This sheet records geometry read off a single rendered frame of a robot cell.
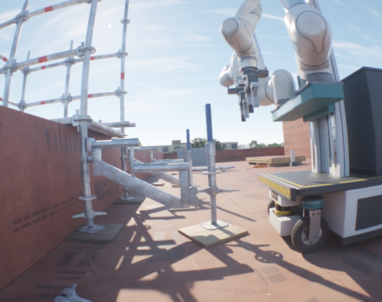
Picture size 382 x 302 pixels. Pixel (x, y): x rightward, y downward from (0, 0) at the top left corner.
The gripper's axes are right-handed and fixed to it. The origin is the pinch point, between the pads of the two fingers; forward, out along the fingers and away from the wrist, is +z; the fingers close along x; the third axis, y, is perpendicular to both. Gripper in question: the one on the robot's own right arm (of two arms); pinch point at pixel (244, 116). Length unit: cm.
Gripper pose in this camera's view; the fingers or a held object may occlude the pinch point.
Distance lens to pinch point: 129.1
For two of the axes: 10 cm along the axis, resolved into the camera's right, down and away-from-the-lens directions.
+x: 1.1, 0.2, 9.9
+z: 0.5, 10.0, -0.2
